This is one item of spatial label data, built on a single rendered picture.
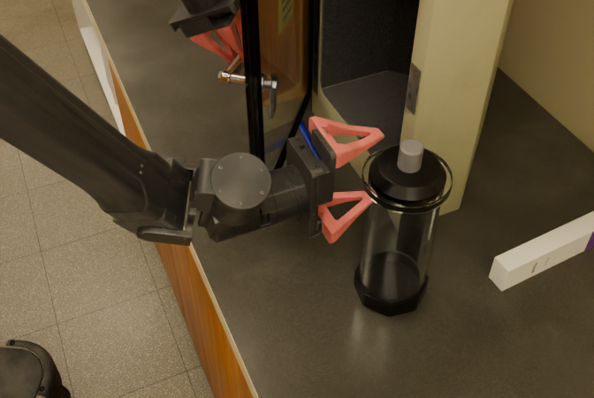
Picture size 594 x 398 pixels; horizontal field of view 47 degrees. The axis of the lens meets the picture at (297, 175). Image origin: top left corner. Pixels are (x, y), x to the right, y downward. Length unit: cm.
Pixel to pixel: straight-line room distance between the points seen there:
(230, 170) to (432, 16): 32
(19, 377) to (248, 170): 128
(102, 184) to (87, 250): 173
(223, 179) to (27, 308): 167
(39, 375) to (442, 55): 130
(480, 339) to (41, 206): 186
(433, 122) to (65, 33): 265
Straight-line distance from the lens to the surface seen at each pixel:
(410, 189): 80
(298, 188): 72
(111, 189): 64
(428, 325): 97
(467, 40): 89
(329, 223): 79
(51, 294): 227
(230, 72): 91
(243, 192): 64
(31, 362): 186
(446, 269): 103
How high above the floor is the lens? 174
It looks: 44 degrees down
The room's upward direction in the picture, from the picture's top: straight up
